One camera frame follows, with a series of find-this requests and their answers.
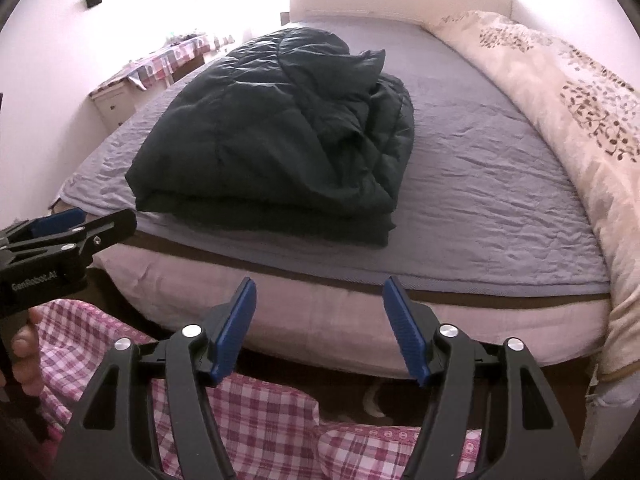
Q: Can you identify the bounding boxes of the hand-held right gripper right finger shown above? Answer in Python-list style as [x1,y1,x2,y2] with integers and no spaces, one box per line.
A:
[382,276,586,480]

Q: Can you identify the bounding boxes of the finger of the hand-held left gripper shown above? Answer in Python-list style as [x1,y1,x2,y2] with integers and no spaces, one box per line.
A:
[10,208,138,267]
[0,208,86,248]

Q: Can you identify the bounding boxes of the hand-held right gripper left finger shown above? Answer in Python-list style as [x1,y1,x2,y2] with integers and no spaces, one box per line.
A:
[50,276,258,480]

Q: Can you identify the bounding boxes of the dark green puffer jacket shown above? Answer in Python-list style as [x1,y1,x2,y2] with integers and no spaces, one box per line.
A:
[124,26,417,248]

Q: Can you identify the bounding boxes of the person's left hand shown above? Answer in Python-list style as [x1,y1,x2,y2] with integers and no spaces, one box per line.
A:
[0,307,48,401]

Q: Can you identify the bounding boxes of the white curved object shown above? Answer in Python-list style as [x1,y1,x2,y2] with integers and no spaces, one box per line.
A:
[361,380,396,418]

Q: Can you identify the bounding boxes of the pink plaid pants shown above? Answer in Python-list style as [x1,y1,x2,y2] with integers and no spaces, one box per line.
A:
[30,299,483,480]

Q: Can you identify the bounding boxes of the white side table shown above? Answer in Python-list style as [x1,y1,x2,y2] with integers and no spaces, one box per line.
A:
[90,80,151,136]

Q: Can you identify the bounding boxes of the purple bed sheet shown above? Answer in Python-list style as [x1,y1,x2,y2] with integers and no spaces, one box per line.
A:
[60,20,613,296]

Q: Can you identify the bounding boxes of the red checkered tablecloth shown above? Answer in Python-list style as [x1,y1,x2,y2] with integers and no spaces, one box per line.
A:
[95,32,211,92]

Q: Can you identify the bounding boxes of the cream floral duvet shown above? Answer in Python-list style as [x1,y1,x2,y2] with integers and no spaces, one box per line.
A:
[424,10,640,386]

